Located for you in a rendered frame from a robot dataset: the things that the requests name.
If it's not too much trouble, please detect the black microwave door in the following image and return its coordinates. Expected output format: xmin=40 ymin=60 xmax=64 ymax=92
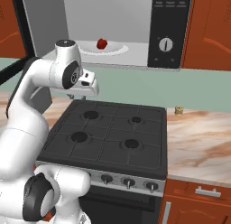
xmin=0 ymin=0 xmax=54 ymax=116

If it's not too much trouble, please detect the red-brown drawer front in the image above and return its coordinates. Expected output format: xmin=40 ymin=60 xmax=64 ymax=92
xmin=164 ymin=178 xmax=231 ymax=208

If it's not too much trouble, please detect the silver microwave dial knob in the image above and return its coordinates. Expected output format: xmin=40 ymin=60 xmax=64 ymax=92
xmin=158 ymin=37 xmax=174 ymax=53

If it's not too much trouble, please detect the silver drawer handle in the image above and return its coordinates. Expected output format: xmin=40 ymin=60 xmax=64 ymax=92
xmin=194 ymin=186 xmax=222 ymax=199

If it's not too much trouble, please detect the silver cupboard door handle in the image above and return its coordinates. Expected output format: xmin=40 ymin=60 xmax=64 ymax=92
xmin=162 ymin=201 xmax=172 ymax=224

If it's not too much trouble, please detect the red-brown base cupboard door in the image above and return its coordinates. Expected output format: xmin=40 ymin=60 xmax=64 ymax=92
xmin=158 ymin=194 xmax=231 ymax=224

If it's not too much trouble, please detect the red bell pepper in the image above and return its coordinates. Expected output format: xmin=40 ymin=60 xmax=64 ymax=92
xmin=96 ymin=38 xmax=108 ymax=51

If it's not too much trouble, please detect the white round microwave turntable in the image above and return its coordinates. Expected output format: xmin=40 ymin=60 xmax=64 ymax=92
xmin=76 ymin=41 xmax=130 ymax=57

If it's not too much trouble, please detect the grey and black microwave oven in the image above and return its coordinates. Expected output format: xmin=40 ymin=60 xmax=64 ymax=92
xmin=21 ymin=0 xmax=193 ymax=72

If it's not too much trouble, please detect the small tan jar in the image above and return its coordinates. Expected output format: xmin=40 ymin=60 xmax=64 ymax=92
xmin=174 ymin=106 xmax=185 ymax=116

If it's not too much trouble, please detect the black gas hob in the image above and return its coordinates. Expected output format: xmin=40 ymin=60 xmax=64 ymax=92
xmin=35 ymin=98 xmax=170 ymax=181

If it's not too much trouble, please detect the black and silver oven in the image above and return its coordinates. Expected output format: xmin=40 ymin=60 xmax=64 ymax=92
xmin=33 ymin=160 xmax=167 ymax=224

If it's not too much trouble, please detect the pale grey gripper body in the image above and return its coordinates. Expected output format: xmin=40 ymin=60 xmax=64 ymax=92
xmin=50 ymin=78 xmax=100 ymax=98

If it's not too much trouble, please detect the red-brown wall cupboard door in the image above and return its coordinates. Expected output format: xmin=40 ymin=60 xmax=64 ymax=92
xmin=180 ymin=0 xmax=231 ymax=72
xmin=0 ymin=0 xmax=27 ymax=59

